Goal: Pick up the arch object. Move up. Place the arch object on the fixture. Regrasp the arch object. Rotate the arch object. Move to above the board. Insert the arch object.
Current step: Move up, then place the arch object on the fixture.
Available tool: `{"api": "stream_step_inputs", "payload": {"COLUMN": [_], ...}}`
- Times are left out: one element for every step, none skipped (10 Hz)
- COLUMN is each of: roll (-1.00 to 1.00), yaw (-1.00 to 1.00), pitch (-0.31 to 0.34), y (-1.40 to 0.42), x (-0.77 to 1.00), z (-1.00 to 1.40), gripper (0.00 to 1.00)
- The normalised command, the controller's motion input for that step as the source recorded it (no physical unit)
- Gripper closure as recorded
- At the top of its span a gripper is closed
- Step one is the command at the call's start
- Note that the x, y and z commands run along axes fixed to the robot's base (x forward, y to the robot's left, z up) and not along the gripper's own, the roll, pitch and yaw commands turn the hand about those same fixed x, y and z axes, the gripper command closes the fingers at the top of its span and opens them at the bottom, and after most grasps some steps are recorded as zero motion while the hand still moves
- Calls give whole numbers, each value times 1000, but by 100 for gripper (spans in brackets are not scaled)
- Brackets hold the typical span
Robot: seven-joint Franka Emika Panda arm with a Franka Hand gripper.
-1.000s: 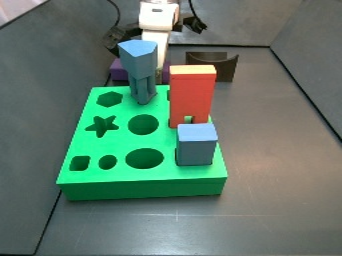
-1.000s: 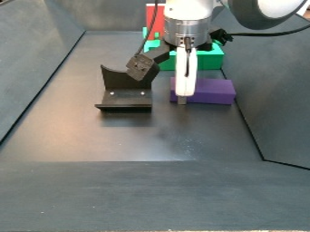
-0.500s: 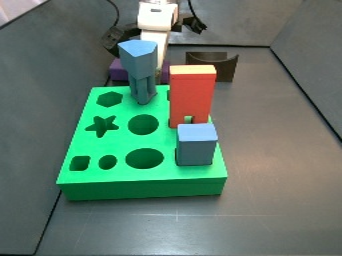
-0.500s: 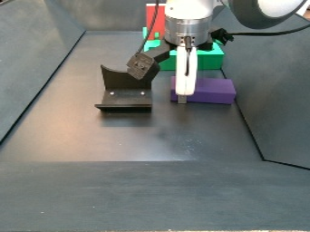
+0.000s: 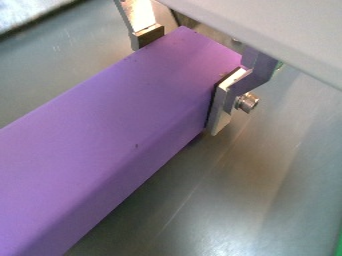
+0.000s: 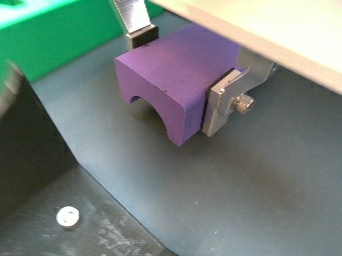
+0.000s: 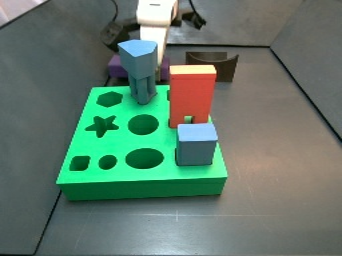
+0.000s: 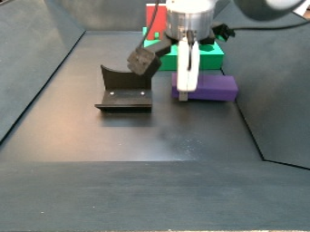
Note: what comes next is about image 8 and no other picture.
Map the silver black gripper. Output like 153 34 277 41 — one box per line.
162 0 236 102

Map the black curved fixture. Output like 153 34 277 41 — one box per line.
95 65 153 111

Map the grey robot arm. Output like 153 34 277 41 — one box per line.
166 0 305 102

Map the purple arch block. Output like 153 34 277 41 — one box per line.
173 72 240 102

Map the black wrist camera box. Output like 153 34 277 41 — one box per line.
127 38 174 77

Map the black cable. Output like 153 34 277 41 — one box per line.
135 0 162 51

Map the red rectangular block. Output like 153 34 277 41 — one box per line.
146 4 167 40

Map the green shape sorter base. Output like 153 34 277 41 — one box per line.
145 32 225 71

